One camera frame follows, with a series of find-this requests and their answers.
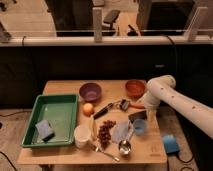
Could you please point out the black rectangular block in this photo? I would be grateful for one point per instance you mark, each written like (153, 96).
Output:
(138, 115)

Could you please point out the bunch of red grapes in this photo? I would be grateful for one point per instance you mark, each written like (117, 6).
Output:
(104, 135)

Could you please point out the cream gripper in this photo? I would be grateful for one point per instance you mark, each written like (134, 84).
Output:
(151, 114)

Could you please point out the orange bowl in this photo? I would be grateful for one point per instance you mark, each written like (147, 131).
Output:
(134, 88)

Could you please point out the blue floor object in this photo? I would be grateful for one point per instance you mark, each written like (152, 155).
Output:
(170, 144)

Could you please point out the black handled brush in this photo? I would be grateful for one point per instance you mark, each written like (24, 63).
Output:
(121, 104)

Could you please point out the white railing ledge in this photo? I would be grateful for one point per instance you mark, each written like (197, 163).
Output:
(107, 41)

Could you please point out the orange fruit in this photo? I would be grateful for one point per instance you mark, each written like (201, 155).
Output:
(88, 109)

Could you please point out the banana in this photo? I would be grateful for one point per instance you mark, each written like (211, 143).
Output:
(93, 127)

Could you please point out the white cup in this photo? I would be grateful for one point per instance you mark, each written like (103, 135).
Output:
(82, 135)

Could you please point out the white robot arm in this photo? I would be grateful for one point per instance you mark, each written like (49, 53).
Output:
(163, 89)

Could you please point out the blue plastic cup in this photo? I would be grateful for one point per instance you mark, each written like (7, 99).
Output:
(139, 126)

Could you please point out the grey blue cloth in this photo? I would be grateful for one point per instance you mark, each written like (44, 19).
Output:
(122, 131)

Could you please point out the blue sponge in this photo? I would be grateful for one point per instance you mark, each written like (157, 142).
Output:
(44, 130)

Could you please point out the orange carrot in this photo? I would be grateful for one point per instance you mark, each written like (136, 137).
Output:
(137, 106)

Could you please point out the purple bowl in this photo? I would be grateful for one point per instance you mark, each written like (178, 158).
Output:
(90, 92)

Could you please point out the green plastic tray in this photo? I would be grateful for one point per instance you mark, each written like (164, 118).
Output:
(60, 111)

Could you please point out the metal measuring scoop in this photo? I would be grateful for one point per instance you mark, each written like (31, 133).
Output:
(125, 145)

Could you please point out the office chair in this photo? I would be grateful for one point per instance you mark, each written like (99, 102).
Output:
(110, 19)

